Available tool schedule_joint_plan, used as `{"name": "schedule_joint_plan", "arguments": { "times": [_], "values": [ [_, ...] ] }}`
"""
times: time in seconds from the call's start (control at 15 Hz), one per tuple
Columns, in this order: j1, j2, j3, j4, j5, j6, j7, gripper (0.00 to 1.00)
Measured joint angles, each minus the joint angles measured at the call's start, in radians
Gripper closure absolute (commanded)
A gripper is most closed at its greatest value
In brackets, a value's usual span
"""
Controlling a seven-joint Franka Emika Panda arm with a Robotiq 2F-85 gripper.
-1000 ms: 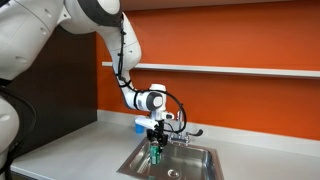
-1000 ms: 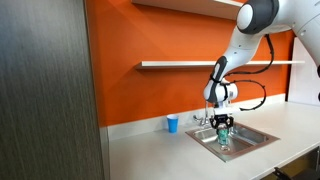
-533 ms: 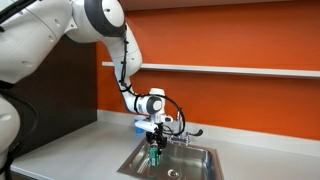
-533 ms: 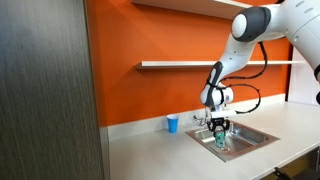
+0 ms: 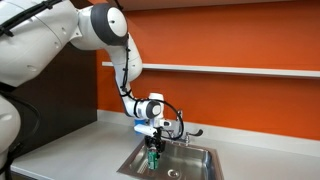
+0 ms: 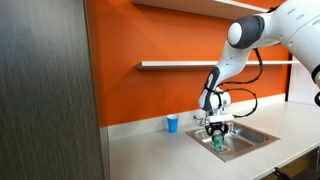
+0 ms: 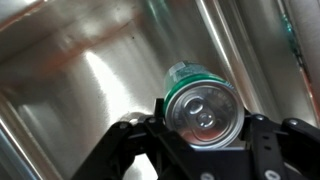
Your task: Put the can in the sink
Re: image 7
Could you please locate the green soda can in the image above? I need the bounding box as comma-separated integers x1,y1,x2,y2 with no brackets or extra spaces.
162,60,246,149

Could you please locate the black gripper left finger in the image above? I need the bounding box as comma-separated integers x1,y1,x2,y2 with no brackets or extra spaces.
71,98,201,180

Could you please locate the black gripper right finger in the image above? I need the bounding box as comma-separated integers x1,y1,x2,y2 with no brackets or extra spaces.
241,111,320,180

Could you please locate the stainless steel sink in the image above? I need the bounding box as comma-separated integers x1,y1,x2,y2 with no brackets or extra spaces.
0,0,320,180

